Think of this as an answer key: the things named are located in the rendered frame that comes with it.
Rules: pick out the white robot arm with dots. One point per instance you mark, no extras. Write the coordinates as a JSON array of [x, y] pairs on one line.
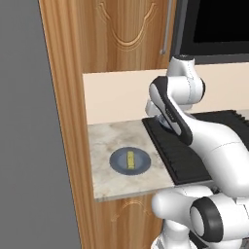
[[220, 146]]

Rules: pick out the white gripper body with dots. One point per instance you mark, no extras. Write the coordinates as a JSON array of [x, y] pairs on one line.
[[153, 110]]

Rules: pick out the tall wooden cupboard side panel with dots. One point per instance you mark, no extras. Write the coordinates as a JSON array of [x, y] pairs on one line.
[[69, 129]]

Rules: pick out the wooden base cupboard door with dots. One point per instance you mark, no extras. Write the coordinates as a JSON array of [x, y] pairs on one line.
[[129, 220]]

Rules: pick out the blue-grey round plate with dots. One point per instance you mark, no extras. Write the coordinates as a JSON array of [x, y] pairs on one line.
[[118, 162]]

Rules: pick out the black microwave oven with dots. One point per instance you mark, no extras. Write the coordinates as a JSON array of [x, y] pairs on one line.
[[220, 22]]

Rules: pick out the yellow butter stick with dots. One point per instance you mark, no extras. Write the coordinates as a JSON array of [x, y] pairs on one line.
[[130, 160]]

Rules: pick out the black hob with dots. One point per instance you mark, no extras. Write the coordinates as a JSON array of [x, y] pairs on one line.
[[181, 159]]

